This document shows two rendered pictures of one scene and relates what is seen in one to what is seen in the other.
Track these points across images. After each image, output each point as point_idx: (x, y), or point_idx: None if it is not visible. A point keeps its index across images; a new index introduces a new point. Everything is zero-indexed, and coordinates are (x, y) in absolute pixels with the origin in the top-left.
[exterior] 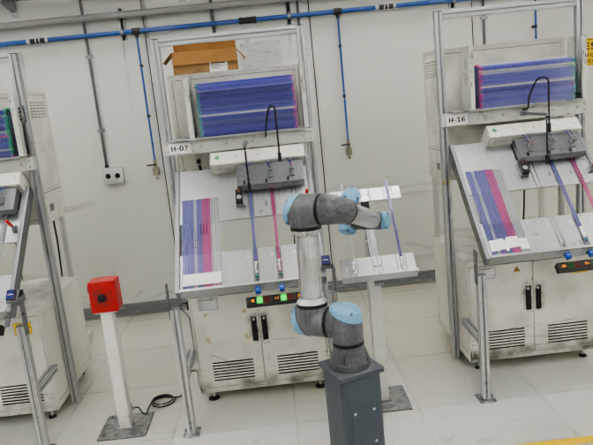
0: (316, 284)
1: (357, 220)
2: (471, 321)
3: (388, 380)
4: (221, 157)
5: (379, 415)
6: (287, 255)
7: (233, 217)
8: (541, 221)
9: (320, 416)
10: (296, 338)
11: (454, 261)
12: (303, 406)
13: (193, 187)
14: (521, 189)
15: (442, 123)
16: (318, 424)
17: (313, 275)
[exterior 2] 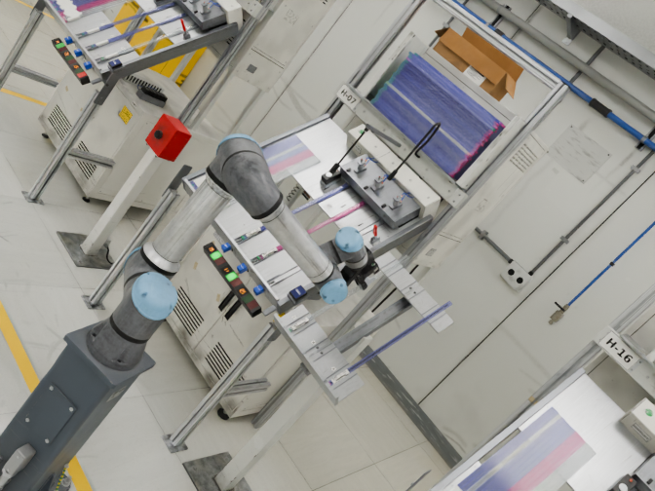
0: (171, 241)
1: (272, 231)
2: None
3: (265, 488)
4: (365, 135)
5: (72, 424)
6: (287, 255)
7: (304, 185)
8: None
9: (164, 419)
10: (243, 348)
11: None
12: (175, 399)
13: (319, 136)
14: None
15: (598, 335)
16: (147, 417)
17: (176, 229)
